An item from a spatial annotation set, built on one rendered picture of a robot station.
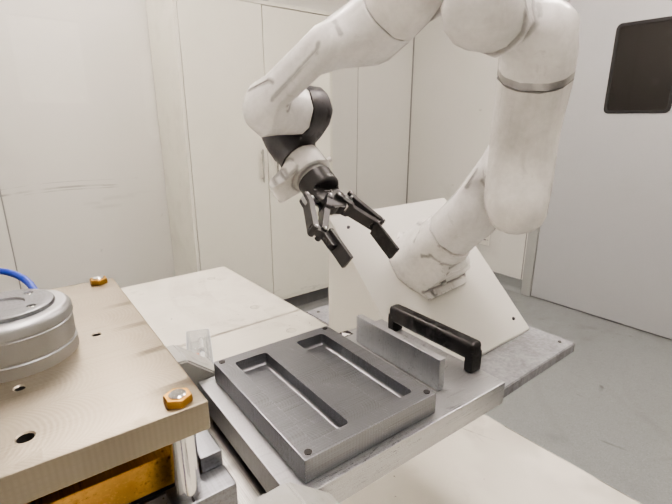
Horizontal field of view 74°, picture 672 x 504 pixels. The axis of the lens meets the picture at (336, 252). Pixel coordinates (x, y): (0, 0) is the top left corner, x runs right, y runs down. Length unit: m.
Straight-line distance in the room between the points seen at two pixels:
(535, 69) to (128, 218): 2.55
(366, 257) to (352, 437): 0.64
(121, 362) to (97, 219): 2.60
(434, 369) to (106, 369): 0.35
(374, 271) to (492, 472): 0.46
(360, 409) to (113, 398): 0.25
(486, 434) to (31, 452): 0.72
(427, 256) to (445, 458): 0.41
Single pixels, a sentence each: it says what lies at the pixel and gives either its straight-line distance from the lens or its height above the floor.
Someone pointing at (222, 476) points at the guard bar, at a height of 1.04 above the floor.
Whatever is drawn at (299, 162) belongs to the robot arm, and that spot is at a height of 1.19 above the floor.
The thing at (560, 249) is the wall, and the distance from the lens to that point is 3.48.
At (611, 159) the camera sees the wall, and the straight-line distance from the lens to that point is 3.29.
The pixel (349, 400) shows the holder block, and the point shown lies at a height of 0.99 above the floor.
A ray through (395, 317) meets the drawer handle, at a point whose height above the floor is 1.00.
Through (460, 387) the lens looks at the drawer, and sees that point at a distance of 0.57.
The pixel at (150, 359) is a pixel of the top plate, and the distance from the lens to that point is 0.35.
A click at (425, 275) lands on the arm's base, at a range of 1.02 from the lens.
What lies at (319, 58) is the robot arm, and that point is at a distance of 0.78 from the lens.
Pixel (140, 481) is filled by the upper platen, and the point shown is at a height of 1.05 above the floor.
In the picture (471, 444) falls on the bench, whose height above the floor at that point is 0.75.
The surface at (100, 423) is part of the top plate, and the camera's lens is 0.29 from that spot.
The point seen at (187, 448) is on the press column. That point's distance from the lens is 0.31.
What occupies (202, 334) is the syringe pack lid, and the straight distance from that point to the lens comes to 1.14.
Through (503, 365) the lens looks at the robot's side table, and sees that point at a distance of 1.08.
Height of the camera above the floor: 1.27
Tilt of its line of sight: 17 degrees down
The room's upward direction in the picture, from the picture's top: straight up
